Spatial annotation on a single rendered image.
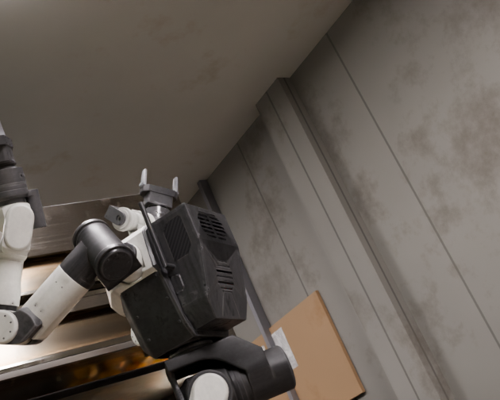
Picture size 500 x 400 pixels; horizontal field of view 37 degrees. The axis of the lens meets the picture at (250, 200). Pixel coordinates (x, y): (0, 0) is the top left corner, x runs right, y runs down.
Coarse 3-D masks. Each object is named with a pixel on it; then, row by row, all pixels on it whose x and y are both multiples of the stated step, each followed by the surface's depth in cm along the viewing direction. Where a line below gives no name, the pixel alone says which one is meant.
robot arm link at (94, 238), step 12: (84, 228) 177; (96, 228) 176; (108, 228) 178; (84, 240) 174; (96, 240) 172; (108, 240) 171; (120, 240) 174; (72, 252) 174; (84, 252) 173; (96, 252) 170; (60, 264) 175; (72, 264) 172; (84, 264) 172; (72, 276) 172; (84, 276) 173; (96, 276) 175
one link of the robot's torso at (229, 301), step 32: (160, 224) 185; (192, 224) 181; (224, 224) 197; (160, 256) 179; (192, 256) 179; (224, 256) 188; (128, 288) 183; (160, 288) 179; (192, 288) 178; (224, 288) 196; (128, 320) 186; (160, 320) 179; (192, 320) 178; (224, 320) 181; (160, 352) 181
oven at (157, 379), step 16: (96, 288) 308; (80, 304) 293; (96, 304) 296; (144, 368) 300; (160, 368) 303; (96, 384) 288; (112, 384) 292; (128, 384) 302; (144, 384) 314; (160, 384) 327
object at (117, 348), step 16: (96, 352) 269; (112, 352) 273; (128, 352) 279; (144, 352) 286; (32, 368) 256; (48, 368) 259; (64, 368) 264; (80, 368) 270; (96, 368) 276; (112, 368) 283; (128, 368) 290; (0, 384) 251; (16, 384) 257; (32, 384) 262; (48, 384) 268; (64, 384) 274; (80, 384) 280
